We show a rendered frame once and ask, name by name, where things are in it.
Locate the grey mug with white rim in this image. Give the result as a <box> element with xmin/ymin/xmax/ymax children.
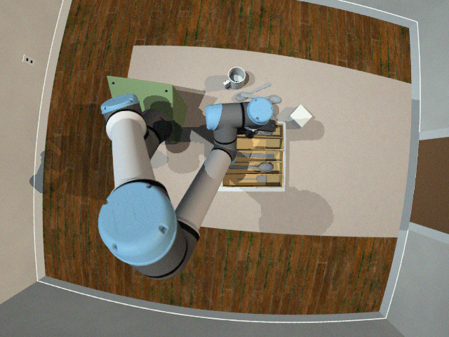
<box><xmin>223</xmin><ymin>67</ymin><xmax>246</xmax><ymax>89</ymax></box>

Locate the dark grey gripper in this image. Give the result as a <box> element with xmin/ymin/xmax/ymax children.
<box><xmin>237</xmin><ymin>128</ymin><xmax>255</xmax><ymax>139</ymax></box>

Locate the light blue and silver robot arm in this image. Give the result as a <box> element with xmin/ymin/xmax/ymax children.
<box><xmin>98</xmin><ymin>94</ymin><xmax>276</xmax><ymax>280</ymax></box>

